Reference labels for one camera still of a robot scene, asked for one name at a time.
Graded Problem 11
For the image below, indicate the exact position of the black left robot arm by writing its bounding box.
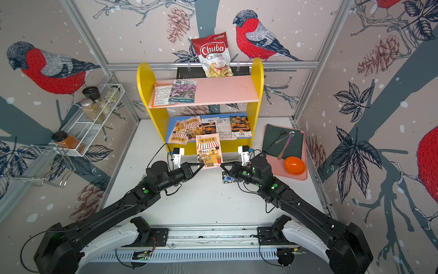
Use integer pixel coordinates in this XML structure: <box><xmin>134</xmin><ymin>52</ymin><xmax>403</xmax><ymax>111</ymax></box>
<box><xmin>34</xmin><ymin>161</ymin><xmax>204</xmax><ymax>274</ymax></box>

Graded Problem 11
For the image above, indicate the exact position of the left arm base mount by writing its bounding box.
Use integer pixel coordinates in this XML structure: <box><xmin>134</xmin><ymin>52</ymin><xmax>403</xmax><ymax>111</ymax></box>
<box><xmin>130</xmin><ymin>217</ymin><xmax>169</xmax><ymax>247</ymax></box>

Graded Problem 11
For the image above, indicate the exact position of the striped shop seed bag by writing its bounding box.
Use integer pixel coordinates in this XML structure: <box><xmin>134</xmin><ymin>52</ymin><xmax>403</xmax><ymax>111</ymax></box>
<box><xmin>196</xmin><ymin>134</ymin><xmax>222</xmax><ymax>170</ymax></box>

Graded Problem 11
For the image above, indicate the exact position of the pale spice jar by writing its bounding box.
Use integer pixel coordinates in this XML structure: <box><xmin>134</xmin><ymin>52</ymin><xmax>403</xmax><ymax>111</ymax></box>
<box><xmin>104</xmin><ymin>86</ymin><xmax>120</xmax><ymax>104</ymax></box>

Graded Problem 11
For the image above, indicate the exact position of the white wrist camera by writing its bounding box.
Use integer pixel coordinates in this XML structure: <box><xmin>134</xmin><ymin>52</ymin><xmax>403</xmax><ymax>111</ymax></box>
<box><xmin>172</xmin><ymin>147</ymin><xmax>185</xmax><ymax>168</ymax></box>
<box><xmin>238</xmin><ymin>145</ymin><xmax>250</xmax><ymax>166</ymax></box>

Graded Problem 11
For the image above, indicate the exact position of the silver lid spice jar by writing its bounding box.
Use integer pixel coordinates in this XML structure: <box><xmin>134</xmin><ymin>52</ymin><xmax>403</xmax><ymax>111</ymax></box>
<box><xmin>80</xmin><ymin>98</ymin><xmax>105</xmax><ymax>124</ymax></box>

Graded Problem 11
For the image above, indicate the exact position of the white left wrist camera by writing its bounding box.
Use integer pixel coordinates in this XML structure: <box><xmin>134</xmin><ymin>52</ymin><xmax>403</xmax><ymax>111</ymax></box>
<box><xmin>172</xmin><ymin>147</ymin><xmax>185</xmax><ymax>168</ymax></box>

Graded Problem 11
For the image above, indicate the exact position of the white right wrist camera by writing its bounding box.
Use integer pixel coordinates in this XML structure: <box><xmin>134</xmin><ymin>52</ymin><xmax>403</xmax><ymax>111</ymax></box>
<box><xmin>238</xmin><ymin>145</ymin><xmax>250</xmax><ymax>166</ymax></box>

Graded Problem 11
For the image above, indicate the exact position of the metal wire hook rack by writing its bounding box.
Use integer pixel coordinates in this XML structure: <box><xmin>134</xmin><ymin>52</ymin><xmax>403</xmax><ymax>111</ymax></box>
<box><xmin>1</xmin><ymin>143</ymin><xmax>76</xmax><ymax>188</ymax></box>

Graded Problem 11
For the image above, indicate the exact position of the pink tray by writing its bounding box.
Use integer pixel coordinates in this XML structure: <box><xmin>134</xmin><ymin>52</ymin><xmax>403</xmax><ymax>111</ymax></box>
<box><xmin>262</xmin><ymin>124</ymin><xmax>308</xmax><ymax>180</ymax></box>

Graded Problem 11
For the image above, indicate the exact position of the black wall holder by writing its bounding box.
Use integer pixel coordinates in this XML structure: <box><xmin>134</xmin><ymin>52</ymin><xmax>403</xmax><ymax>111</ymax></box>
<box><xmin>176</xmin><ymin>66</ymin><xmax>250</xmax><ymax>79</ymax></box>

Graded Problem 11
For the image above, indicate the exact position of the yellow shelf unit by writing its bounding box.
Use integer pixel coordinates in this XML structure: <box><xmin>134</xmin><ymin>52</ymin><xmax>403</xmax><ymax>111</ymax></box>
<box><xmin>137</xmin><ymin>58</ymin><xmax>265</xmax><ymax>143</ymax></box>

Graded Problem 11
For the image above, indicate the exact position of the purple flower seed bag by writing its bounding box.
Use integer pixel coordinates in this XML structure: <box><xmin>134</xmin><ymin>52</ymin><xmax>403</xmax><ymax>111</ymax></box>
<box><xmin>169</xmin><ymin>80</ymin><xmax>197</xmax><ymax>103</ymax></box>

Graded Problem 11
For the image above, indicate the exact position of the red Chuba chips bag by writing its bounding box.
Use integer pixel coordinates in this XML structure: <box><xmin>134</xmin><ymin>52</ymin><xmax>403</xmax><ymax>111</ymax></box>
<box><xmin>192</xmin><ymin>33</ymin><xmax>233</xmax><ymax>78</ymax></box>

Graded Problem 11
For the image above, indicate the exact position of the white orange seed bag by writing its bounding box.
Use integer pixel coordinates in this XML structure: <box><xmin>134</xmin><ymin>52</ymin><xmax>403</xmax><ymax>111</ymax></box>
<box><xmin>152</xmin><ymin>83</ymin><xmax>175</xmax><ymax>107</ymax></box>

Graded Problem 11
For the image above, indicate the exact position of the blue flower seed bag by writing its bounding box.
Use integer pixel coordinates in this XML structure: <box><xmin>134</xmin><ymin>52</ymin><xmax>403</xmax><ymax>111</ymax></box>
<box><xmin>222</xmin><ymin>171</ymin><xmax>236</xmax><ymax>184</ymax></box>

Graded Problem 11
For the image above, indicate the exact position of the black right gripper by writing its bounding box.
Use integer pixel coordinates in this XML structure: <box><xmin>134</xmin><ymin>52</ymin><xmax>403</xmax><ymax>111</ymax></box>
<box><xmin>221</xmin><ymin>161</ymin><xmax>265</xmax><ymax>189</ymax></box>

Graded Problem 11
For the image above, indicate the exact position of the orange spice jar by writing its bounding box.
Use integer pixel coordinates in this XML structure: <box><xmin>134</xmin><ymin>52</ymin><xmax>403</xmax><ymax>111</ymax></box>
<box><xmin>51</xmin><ymin>131</ymin><xmax>85</xmax><ymax>153</ymax></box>

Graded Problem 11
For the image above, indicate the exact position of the lower orange marigold bag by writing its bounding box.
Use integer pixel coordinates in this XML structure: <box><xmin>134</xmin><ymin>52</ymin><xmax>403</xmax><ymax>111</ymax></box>
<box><xmin>229</xmin><ymin>115</ymin><xmax>252</xmax><ymax>138</ymax></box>

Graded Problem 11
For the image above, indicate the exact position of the white wire spice rack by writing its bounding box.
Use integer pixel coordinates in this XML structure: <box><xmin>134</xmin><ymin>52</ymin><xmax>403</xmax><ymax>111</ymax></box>
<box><xmin>61</xmin><ymin>83</ymin><xmax>125</xmax><ymax>157</ymax></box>

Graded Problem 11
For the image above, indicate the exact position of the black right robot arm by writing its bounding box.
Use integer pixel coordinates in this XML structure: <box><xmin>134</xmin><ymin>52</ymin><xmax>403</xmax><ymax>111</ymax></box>
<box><xmin>221</xmin><ymin>155</ymin><xmax>374</xmax><ymax>274</ymax></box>

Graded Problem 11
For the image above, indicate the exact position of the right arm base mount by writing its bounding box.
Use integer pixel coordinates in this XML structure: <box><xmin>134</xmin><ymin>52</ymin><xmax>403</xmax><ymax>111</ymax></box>
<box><xmin>256</xmin><ymin>215</ymin><xmax>293</xmax><ymax>245</ymax></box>

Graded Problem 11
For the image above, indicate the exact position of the pink shop seed bag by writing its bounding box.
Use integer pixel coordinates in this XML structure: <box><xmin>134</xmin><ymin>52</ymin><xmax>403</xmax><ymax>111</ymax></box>
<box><xmin>183</xmin><ymin>116</ymin><xmax>204</xmax><ymax>142</ymax></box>
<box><xmin>168</xmin><ymin>121</ymin><xmax>189</xmax><ymax>145</ymax></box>

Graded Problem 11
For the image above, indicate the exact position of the pink handled spoon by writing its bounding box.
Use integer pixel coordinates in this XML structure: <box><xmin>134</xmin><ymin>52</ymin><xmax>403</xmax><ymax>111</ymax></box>
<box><xmin>277</xmin><ymin>131</ymin><xmax>295</xmax><ymax>160</ymax></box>

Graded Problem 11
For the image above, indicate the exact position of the dark marigold seed bag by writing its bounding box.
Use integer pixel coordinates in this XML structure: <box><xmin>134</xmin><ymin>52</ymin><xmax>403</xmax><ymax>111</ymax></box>
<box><xmin>201</xmin><ymin>118</ymin><xmax>218</xmax><ymax>135</ymax></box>

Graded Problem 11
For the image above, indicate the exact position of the dark green cloth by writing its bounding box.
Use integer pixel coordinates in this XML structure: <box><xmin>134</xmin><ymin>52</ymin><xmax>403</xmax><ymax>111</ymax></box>
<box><xmin>262</xmin><ymin>124</ymin><xmax>305</xmax><ymax>159</ymax></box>

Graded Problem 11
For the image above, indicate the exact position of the orange bowl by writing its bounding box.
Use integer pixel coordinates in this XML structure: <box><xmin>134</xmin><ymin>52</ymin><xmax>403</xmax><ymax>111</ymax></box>
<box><xmin>284</xmin><ymin>156</ymin><xmax>306</xmax><ymax>176</ymax></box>

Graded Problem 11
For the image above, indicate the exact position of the black lid spice jar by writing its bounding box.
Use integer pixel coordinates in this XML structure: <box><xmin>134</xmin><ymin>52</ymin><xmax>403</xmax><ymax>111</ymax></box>
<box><xmin>82</xmin><ymin>86</ymin><xmax>102</xmax><ymax>102</ymax></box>

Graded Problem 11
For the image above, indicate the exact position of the white text seed bag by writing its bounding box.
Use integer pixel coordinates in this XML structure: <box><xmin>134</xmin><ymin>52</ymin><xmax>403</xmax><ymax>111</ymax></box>
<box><xmin>214</xmin><ymin>118</ymin><xmax>237</xmax><ymax>141</ymax></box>

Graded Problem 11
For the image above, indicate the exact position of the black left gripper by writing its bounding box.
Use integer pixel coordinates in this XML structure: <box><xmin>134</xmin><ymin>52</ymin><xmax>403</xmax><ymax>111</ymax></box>
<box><xmin>156</xmin><ymin>162</ymin><xmax>203</xmax><ymax>193</ymax></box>

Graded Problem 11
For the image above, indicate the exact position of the dark metal spoon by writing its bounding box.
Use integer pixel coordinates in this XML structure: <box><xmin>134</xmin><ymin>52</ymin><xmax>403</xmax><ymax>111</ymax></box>
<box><xmin>266</xmin><ymin>130</ymin><xmax>288</xmax><ymax>150</ymax></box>

